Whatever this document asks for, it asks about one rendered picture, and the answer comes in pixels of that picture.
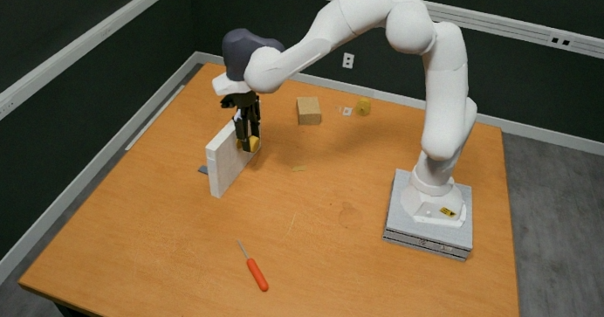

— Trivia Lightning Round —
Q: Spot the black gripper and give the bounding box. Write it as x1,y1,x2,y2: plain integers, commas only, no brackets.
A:
232,90,261,153

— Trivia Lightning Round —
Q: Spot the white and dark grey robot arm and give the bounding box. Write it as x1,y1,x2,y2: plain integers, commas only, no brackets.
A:
212,0,477,229

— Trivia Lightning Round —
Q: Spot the orange-handled screwdriver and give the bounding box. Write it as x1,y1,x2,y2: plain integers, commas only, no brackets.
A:
237,239,269,291

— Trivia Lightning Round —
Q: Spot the beige wooden door panel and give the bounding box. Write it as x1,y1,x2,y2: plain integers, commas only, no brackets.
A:
205,120,257,198

